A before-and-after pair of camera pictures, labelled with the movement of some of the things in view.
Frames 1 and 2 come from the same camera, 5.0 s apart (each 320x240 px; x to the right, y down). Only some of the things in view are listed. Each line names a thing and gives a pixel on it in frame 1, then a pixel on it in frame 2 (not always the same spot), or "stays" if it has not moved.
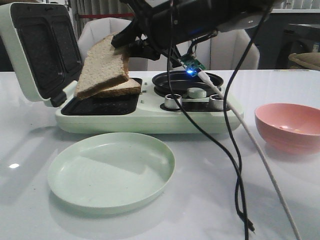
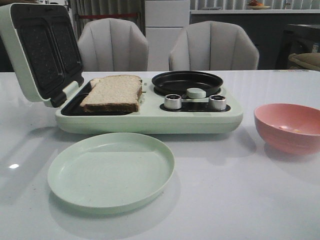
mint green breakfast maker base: (150, 112) stays
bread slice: (103, 66) → (114, 94)
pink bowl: (289, 128) stays
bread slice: (127, 87) → (94, 81)
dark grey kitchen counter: (280, 34) stays
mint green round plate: (110, 172) stays
